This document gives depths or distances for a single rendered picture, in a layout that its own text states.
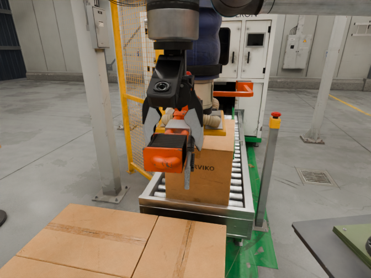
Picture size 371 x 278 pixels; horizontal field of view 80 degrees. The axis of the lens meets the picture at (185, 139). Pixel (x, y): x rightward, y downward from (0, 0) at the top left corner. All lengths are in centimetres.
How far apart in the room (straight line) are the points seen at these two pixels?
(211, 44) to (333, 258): 92
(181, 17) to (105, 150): 199
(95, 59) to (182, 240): 156
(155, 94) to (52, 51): 1298
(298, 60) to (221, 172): 883
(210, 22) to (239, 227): 110
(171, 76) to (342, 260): 92
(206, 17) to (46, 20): 1258
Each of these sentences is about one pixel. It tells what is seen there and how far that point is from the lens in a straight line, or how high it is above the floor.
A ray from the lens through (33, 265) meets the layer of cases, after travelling 136.
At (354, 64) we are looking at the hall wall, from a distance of 1082.
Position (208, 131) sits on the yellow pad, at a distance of 89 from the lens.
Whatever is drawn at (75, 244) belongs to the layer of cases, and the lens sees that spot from 136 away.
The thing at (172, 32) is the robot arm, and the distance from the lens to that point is 39.
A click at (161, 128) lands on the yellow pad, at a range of 92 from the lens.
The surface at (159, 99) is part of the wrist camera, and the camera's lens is 34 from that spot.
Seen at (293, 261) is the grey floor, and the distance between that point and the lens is 204.
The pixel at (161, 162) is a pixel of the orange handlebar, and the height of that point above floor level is 127.
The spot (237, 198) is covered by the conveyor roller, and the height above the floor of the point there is 53.
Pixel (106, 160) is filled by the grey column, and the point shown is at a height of 44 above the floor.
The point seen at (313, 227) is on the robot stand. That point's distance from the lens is 116.
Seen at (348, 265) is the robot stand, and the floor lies 75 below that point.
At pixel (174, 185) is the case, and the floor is 68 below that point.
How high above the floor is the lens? 146
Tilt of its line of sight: 22 degrees down
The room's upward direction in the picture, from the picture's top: straight up
